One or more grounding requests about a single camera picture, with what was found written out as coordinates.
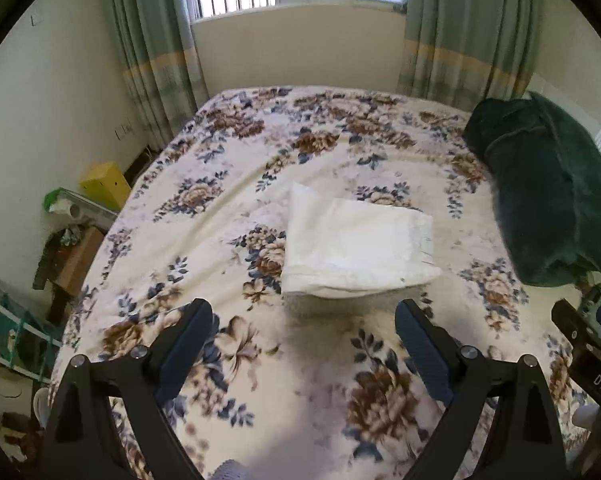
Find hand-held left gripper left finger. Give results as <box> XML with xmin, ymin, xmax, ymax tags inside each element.
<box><xmin>40</xmin><ymin>298</ymin><xmax>214</xmax><ymax>480</ymax></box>

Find grey folded cloth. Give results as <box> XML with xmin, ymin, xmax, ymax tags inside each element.
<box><xmin>283</xmin><ymin>291</ymin><xmax>364</xmax><ymax>317</ymax></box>

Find brown cardboard box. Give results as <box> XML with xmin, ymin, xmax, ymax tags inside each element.
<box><xmin>55</xmin><ymin>227</ymin><xmax>106</xmax><ymax>297</ymax></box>

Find teal storage shelf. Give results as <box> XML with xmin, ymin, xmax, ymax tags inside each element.
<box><xmin>0</xmin><ymin>272</ymin><xmax>64</xmax><ymax>387</ymax></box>

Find white pants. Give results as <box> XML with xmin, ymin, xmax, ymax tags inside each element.
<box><xmin>281</xmin><ymin>181</ymin><xmax>442</xmax><ymax>297</ymax></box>

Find green striped curtain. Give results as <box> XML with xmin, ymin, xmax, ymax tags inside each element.
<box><xmin>398</xmin><ymin>0</ymin><xmax>542</xmax><ymax>111</ymax></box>
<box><xmin>105</xmin><ymin>0</ymin><xmax>212</xmax><ymax>152</ymax></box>

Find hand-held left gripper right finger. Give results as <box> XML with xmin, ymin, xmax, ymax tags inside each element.
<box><xmin>395</xmin><ymin>298</ymin><xmax>568</xmax><ymax>480</ymax></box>

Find clear green-lidded plastic box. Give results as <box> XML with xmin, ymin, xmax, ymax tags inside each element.
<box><xmin>43</xmin><ymin>187</ymin><xmax>119</xmax><ymax>234</ymax></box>

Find black keyboard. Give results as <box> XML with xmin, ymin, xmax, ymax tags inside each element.
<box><xmin>33</xmin><ymin>247</ymin><xmax>57</xmax><ymax>291</ymax></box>

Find floral checkered bedsheet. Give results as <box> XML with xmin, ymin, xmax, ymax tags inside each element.
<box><xmin>48</xmin><ymin>85</ymin><xmax>597</xmax><ymax>480</ymax></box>

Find yellow box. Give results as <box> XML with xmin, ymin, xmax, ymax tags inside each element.
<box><xmin>79</xmin><ymin>161</ymin><xmax>132</xmax><ymax>211</ymax></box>

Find dark green plush blanket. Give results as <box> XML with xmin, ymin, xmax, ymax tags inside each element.
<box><xmin>463</xmin><ymin>91</ymin><xmax>601</xmax><ymax>289</ymax></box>

